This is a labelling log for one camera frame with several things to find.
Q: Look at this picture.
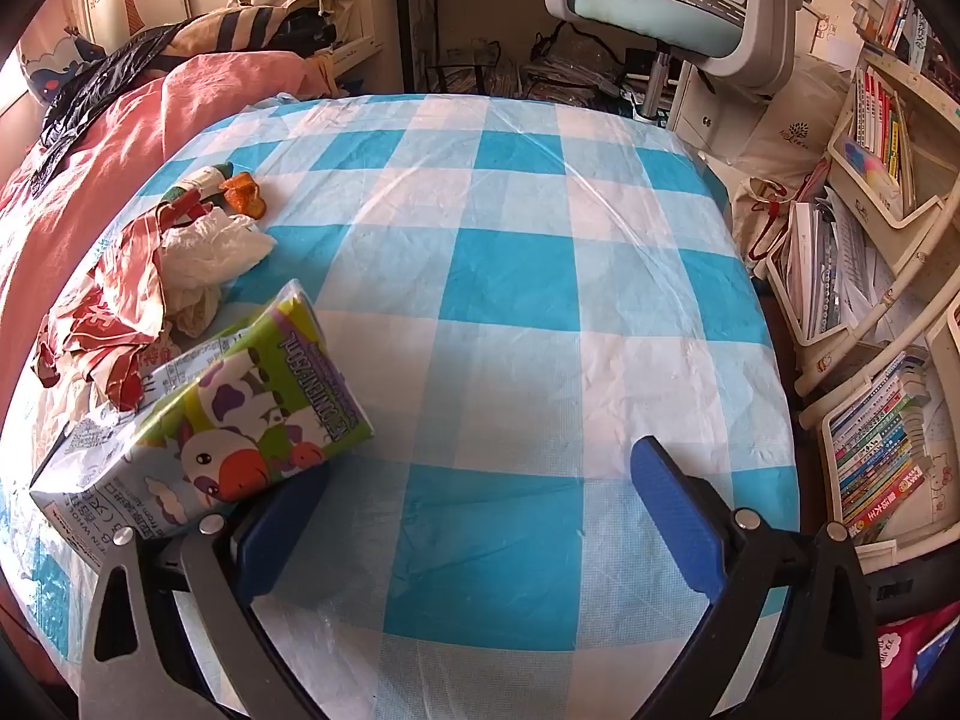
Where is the cream book rack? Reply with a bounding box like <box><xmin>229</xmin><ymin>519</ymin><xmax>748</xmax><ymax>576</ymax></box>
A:
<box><xmin>765</xmin><ymin>37</ymin><xmax>960</xmax><ymax>578</ymax></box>

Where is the row of colourful thin books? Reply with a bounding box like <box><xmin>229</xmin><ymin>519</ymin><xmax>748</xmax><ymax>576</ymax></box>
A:
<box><xmin>829</xmin><ymin>349</ymin><xmax>931</xmax><ymax>541</ymax></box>

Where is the row of red white books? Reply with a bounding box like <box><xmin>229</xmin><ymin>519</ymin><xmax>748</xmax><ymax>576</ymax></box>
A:
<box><xmin>855</xmin><ymin>64</ymin><xmax>916</xmax><ymax>211</ymax></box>

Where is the row of tall books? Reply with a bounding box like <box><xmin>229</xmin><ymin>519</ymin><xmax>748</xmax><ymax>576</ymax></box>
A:
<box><xmin>855</xmin><ymin>0</ymin><xmax>947</xmax><ymax>68</ymax></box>

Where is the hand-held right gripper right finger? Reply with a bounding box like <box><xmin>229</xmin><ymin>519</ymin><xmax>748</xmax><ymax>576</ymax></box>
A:
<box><xmin>630</xmin><ymin>435</ymin><xmax>882</xmax><ymax>720</ymax></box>

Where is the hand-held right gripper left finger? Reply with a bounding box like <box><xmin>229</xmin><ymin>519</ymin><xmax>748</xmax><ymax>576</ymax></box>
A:
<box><xmin>79</xmin><ymin>456</ymin><xmax>335</xmax><ymax>720</ymax></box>

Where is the orange snack wrapper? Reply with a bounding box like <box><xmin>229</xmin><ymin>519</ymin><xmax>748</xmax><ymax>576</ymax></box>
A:
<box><xmin>220</xmin><ymin>172</ymin><xmax>269</xmax><ymax>220</ymax></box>

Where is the white tote bag tree logo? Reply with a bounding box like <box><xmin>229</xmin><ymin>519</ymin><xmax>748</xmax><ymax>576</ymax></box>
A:
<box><xmin>739</xmin><ymin>56</ymin><xmax>852</xmax><ymax>181</ymax></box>

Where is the white drawer cabinet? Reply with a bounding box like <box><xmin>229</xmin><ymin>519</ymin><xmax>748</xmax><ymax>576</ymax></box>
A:
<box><xmin>667</xmin><ymin>69</ymin><xmax>758</xmax><ymax>143</ymax></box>

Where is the stack of white papers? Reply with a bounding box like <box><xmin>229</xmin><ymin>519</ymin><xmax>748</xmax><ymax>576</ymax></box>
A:
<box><xmin>776</xmin><ymin>187</ymin><xmax>901</xmax><ymax>338</ymax></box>

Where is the canvas tote with red handles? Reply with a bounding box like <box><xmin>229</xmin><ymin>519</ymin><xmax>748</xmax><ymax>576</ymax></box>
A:
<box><xmin>731</xmin><ymin>176</ymin><xmax>807</xmax><ymax>263</ymax></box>

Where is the blue white checked tablecloth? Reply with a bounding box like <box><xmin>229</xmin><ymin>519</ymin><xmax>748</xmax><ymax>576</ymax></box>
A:
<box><xmin>15</xmin><ymin>94</ymin><xmax>800</xmax><ymax>720</ymax></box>

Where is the pink bag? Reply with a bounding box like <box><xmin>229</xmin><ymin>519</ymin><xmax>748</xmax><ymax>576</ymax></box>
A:
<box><xmin>877</xmin><ymin>600</ymin><xmax>960</xmax><ymax>720</ymax></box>

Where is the white crumpled tissue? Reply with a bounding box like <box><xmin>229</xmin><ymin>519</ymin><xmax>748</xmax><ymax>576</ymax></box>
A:
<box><xmin>161</xmin><ymin>208</ymin><xmax>278</xmax><ymax>338</ymax></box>

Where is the green purple cow-print milk carton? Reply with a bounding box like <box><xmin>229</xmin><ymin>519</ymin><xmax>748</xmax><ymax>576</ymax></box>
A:
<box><xmin>30</xmin><ymin>279</ymin><xmax>376</xmax><ymax>550</ymax></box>

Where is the black shiny jacket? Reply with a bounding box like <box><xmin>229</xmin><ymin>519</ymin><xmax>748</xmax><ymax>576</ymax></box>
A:
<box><xmin>41</xmin><ymin>24</ymin><xmax>185</xmax><ymax>158</ymax></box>

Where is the beige black striped cloth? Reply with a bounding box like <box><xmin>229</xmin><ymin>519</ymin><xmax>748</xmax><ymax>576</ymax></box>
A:
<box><xmin>176</xmin><ymin>4</ymin><xmax>338</xmax><ymax>57</ymax></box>

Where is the red white snack bag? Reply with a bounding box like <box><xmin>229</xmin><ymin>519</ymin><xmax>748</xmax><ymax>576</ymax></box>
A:
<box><xmin>34</xmin><ymin>199</ymin><xmax>185</xmax><ymax>413</ymax></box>

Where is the grey teal office chair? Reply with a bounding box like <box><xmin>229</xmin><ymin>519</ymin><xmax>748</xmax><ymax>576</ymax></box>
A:
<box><xmin>544</xmin><ymin>0</ymin><xmax>830</xmax><ymax>119</ymax></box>

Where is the pink blanket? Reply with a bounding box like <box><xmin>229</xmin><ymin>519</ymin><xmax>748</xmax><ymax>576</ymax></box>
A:
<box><xmin>0</xmin><ymin>52</ymin><xmax>338</xmax><ymax>421</ymax></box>

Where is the green white small bottle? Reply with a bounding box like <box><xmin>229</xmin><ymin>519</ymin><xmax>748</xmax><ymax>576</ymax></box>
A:
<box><xmin>157</xmin><ymin>163</ymin><xmax>235</xmax><ymax>224</ymax></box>

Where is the blue whale print cushion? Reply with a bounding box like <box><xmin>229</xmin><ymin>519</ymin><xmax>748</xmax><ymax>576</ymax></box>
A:
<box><xmin>21</xmin><ymin>26</ymin><xmax>106</xmax><ymax>102</ymax></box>

